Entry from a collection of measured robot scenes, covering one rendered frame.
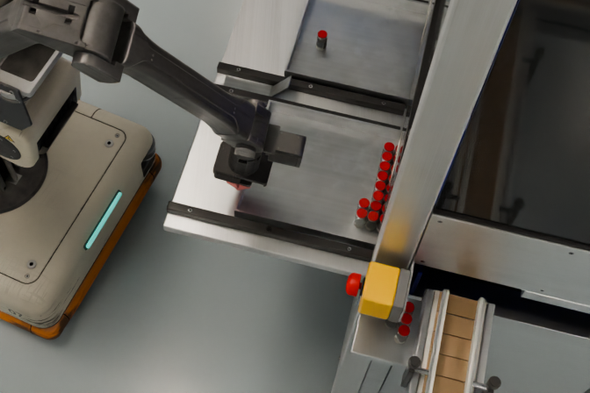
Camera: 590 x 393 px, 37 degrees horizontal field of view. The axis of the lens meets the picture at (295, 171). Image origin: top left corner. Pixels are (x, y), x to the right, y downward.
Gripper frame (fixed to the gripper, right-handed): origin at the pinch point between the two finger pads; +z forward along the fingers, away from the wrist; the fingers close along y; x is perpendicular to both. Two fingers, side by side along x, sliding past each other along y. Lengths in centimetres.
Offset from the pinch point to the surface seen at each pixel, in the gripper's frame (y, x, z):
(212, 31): -27, 104, 93
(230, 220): 0.2, -7.1, 1.3
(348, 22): 13.2, 46.7, 1.0
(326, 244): 18.7, -7.7, -0.5
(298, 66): 5.1, 32.5, 2.0
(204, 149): -8.9, 7.9, 4.0
